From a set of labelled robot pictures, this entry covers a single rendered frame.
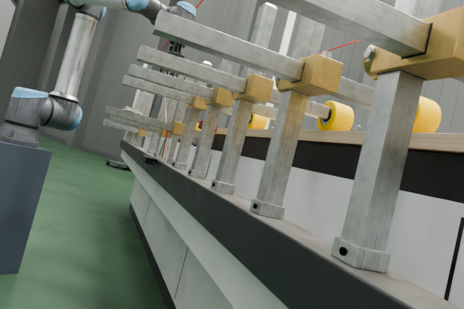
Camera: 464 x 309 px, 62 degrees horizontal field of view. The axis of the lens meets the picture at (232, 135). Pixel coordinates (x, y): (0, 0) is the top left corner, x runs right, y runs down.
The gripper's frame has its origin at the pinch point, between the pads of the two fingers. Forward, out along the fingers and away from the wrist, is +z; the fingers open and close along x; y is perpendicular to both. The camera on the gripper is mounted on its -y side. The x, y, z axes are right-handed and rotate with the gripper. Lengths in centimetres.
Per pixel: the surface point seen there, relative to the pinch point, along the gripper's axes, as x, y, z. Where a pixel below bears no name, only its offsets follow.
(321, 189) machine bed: 28, 91, 27
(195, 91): 0, 62, 9
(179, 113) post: 7.5, 8.3, 10.5
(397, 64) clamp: 6, 133, 11
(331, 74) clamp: 9, 116, 9
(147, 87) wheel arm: -10.6, 37.1, 8.1
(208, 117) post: 7, 58, 14
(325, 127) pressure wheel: 28, 87, 12
